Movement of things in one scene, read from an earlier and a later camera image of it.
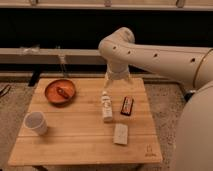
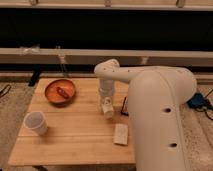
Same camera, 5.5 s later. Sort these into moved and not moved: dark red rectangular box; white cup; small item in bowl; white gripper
Moved: white gripper
Not moved: small item in bowl; dark red rectangular box; white cup
